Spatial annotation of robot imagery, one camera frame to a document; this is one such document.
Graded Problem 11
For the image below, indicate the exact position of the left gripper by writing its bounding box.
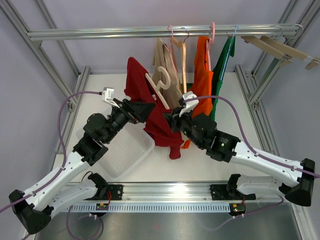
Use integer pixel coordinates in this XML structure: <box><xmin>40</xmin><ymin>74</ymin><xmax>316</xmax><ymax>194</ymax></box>
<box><xmin>103</xmin><ymin>98</ymin><xmax>156</xmax><ymax>144</ymax></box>

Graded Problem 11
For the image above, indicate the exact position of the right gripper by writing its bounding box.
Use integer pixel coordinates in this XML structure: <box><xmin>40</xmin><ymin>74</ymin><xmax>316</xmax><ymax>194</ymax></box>
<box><xmin>164</xmin><ymin>105</ymin><xmax>205</xmax><ymax>149</ymax></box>

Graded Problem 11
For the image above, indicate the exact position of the red t shirt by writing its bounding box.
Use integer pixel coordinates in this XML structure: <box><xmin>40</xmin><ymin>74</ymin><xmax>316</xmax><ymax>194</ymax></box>
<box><xmin>123</xmin><ymin>56</ymin><xmax>185</xmax><ymax>161</ymax></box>

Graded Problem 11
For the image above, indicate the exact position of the orange t shirt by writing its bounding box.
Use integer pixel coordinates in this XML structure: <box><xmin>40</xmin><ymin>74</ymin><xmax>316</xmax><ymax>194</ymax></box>
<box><xmin>181</xmin><ymin>36</ymin><xmax>215</xmax><ymax>150</ymax></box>

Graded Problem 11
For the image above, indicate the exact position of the beige t shirt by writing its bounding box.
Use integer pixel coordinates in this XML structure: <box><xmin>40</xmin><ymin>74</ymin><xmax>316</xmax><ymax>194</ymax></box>
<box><xmin>152</xmin><ymin>38</ymin><xmax>182</xmax><ymax>109</ymax></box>

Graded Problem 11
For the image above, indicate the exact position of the pink wire hanger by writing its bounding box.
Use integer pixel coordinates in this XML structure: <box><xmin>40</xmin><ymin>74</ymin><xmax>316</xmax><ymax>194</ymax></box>
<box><xmin>167</xmin><ymin>25</ymin><xmax>179</xmax><ymax>77</ymax></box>

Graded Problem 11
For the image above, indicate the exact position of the pink plastic hanger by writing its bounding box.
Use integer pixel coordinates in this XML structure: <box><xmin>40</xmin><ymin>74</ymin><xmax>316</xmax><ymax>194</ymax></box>
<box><xmin>206</xmin><ymin>22</ymin><xmax>216</xmax><ymax>71</ymax></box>

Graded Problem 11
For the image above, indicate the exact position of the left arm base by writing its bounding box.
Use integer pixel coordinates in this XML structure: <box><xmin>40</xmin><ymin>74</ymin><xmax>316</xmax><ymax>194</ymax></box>
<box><xmin>81</xmin><ymin>171</ymin><xmax>124</xmax><ymax>211</ymax></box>

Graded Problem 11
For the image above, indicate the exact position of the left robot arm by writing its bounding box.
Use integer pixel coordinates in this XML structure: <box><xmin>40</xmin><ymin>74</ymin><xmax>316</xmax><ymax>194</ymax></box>
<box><xmin>8</xmin><ymin>99</ymin><xmax>156</xmax><ymax>235</ymax></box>

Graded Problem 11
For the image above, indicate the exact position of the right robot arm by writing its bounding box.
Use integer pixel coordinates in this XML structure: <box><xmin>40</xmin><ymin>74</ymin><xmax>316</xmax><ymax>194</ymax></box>
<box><xmin>164</xmin><ymin>108</ymin><xmax>315</xmax><ymax>207</ymax></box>

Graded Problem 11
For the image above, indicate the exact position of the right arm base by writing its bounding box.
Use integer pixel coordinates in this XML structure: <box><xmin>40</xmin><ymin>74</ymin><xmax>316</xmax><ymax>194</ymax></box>
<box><xmin>209</xmin><ymin>174</ymin><xmax>257</xmax><ymax>217</ymax></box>

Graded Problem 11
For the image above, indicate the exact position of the green t shirt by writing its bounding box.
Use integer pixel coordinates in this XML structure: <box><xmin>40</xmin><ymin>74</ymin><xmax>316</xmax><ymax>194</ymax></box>
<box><xmin>186</xmin><ymin>36</ymin><xmax>236</xmax><ymax>121</ymax></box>

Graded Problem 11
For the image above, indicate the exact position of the blue hanger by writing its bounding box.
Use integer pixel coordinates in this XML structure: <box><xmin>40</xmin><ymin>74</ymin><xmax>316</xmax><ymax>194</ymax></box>
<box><xmin>221</xmin><ymin>25</ymin><xmax>239</xmax><ymax>80</ymax></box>

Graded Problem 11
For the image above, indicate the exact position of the wooden clip hanger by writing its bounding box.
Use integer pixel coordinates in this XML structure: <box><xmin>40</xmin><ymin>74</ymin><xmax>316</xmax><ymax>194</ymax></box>
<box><xmin>241</xmin><ymin>25</ymin><xmax>292</xmax><ymax>68</ymax></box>
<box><xmin>259</xmin><ymin>35</ymin><xmax>320</xmax><ymax>71</ymax></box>

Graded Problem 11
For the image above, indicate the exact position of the white plastic basket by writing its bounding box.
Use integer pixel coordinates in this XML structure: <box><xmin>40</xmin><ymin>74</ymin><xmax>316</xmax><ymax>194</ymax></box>
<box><xmin>89</xmin><ymin>123</ymin><xmax>155</xmax><ymax>182</ymax></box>

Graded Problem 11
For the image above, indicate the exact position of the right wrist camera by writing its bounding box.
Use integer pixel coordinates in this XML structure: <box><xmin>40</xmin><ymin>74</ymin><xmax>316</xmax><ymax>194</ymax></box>
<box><xmin>178</xmin><ymin>91</ymin><xmax>199</xmax><ymax>117</ymax></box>

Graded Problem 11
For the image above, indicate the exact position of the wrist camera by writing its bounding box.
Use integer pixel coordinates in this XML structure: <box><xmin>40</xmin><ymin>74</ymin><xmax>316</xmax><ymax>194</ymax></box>
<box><xmin>101</xmin><ymin>87</ymin><xmax>119</xmax><ymax>108</ymax></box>
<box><xmin>178</xmin><ymin>91</ymin><xmax>199</xmax><ymax>117</ymax></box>

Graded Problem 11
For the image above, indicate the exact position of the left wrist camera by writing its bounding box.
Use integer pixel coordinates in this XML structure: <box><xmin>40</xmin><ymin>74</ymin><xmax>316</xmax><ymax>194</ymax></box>
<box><xmin>101</xmin><ymin>87</ymin><xmax>119</xmax><ymax>108</ymax></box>

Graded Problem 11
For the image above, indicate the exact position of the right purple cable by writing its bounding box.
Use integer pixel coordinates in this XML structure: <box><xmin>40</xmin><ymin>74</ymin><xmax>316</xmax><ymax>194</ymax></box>
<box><xmin>184</xmin><ymin>95</ymin><xmax>320</xmax><ymax>179</ymax></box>

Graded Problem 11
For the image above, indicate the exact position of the purple cable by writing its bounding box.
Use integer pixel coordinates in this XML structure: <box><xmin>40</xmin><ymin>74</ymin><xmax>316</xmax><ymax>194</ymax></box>
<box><xmin>0</xmin><ymin>91</ymin><xmax>102</xmax><ymax>213</ymax></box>
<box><xmin>184</xmin><ymin>95</ymin><xmax>320</xmax><ymax>179</ymax></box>

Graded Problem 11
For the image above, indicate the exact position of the front aluminium rail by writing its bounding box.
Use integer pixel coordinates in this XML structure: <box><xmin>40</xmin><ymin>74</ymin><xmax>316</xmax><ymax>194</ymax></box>
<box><xmin>59</xmin><ymin>181</ymin><xmax>305</xmax><ymax>203</ymax></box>

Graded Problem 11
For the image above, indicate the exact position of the white cable duct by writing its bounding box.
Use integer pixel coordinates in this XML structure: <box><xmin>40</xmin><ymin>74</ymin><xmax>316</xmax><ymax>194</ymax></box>
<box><xmin>71</xmin><ymin>202</ymin><xmax>231</xmax><ymax>213</ymax></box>

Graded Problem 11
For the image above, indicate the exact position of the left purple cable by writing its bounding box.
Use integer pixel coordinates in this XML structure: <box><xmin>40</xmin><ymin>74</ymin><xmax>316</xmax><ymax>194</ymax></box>
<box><xmin>0</xmin><ymin>91</ymin><xmax>102</xmax><ymax>213</ymax></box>

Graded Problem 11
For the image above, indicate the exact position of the aluminium hanging rail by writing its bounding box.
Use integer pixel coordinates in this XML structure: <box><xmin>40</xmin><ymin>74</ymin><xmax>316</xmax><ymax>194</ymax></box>
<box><xmin>27</xmin><ymin>23</ymin><xmax>303</xmax><ymax>41</ymax></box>

